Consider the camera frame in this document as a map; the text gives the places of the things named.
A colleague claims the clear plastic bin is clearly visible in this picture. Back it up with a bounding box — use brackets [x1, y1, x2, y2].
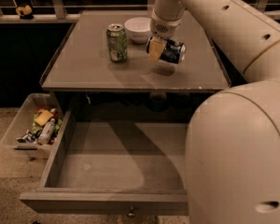
[1, 93, 58, 160]

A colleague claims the metal window railing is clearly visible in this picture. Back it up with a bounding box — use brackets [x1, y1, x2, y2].
[0, 0, 280, 24]

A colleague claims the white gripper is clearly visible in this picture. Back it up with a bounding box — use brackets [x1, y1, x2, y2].
[147, 11, 181, 62]

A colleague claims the white bottle in bin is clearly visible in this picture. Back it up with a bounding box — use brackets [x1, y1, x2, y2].
[37, 119, 55, 145]

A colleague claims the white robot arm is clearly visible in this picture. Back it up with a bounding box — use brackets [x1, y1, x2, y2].
[151, 0, 280, 224]

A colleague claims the blue pepsi can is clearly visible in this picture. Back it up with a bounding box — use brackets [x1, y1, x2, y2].
[147, 36, 187, 64]

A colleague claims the open grey top drawer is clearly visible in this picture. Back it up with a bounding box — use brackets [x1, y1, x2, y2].
[20, 115, 188, 216]

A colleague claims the green soda can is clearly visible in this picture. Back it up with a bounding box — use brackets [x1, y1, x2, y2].
[106, 23, 127, 62]

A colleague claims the yellow object on ledge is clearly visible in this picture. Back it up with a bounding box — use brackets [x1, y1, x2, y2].
[16, 5, 34, 20]

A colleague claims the grey cabinet counter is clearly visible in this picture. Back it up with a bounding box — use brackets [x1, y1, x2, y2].
[41, 10, 230, 123]

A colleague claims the yellow sponge in bin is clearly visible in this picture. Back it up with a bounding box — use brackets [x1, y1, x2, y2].
[35, 110, 53, 126]

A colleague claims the metal drawer knob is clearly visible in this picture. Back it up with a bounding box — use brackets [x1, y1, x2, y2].
[127, 205, 136, 218]

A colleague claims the white bowl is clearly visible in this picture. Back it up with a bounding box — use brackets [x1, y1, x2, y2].
[124, 17, 151, 44]

